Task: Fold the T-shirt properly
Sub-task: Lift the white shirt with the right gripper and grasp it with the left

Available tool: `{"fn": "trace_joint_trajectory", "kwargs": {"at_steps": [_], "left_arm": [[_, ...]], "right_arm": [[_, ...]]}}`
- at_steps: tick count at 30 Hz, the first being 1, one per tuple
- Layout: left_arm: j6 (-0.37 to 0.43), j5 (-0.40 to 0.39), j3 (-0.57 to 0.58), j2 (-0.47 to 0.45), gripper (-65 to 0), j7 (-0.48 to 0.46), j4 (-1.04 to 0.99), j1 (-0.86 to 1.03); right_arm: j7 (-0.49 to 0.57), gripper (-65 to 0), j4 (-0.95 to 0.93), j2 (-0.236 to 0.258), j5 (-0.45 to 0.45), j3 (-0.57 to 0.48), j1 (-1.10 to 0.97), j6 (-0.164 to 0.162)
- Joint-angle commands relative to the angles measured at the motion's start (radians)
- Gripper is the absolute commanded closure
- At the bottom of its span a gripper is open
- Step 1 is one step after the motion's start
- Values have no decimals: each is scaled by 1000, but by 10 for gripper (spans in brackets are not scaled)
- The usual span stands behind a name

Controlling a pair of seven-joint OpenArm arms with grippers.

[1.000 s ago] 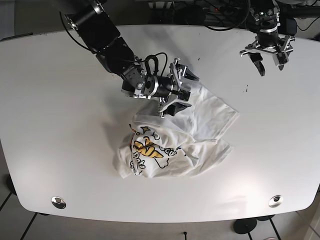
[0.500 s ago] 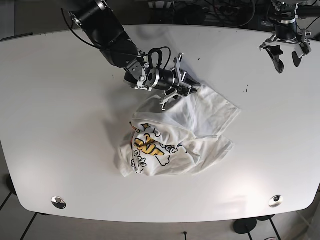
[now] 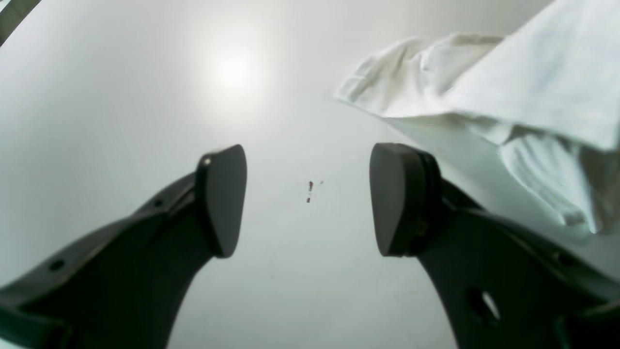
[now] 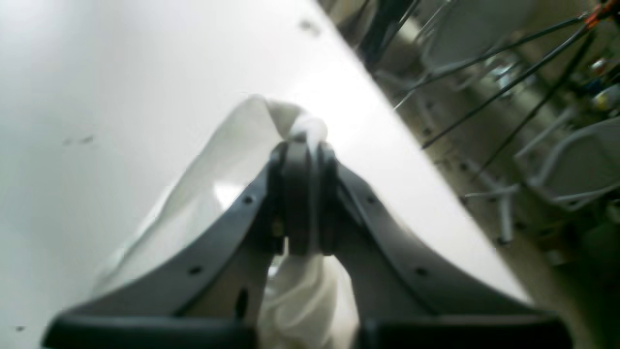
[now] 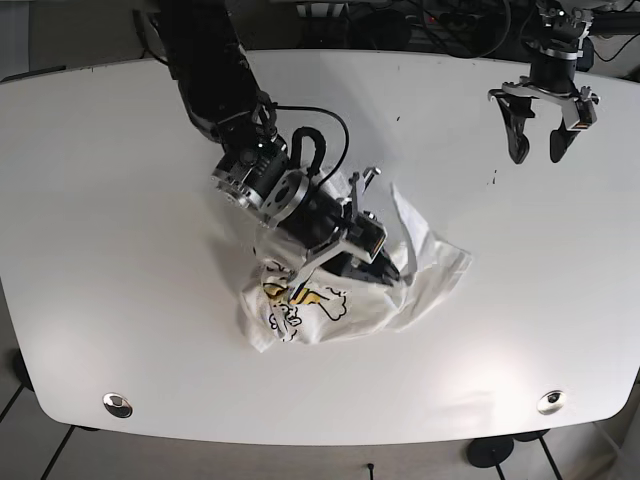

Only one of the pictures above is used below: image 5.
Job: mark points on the right silver table grommet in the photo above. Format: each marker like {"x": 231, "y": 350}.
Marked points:
{"x": 551, "y": 402}

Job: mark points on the left silver table grommet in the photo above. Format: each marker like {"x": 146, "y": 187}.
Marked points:
{"x": 117, "y": 405}

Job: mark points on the white cartoon print T-shirt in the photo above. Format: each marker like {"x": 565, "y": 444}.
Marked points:
{"x": 332, "y": 307}

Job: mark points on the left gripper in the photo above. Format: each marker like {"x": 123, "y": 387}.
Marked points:
{"x": 514, "y": 101}

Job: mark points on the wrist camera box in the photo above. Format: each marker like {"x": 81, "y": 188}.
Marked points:
{"x": 585, "y": 115}
{"x": 367, "y": 235}

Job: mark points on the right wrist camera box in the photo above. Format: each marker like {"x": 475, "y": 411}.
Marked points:
{"x": 367, "y": 235}

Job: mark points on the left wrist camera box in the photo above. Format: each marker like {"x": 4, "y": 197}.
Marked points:
{"x": 585, "y": 115}

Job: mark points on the black power adapter box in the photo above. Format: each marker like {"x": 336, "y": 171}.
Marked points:
{"x": 379, "y": 30}

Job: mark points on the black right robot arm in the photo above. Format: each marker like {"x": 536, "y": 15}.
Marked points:
{"x": 278, "y": 182}

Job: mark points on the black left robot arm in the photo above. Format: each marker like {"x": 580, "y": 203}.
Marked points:
{"x": 555, "y": 44}

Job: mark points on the silver table grommet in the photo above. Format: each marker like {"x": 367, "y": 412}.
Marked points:
{"x": 551, "y": 402}
{"x": 117, "y": 405}

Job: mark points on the black round stand base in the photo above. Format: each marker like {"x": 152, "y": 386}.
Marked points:
{"x": 489, "y": 452}

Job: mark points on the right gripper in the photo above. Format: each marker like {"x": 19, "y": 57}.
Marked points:
{"x": 336, "y": 253}

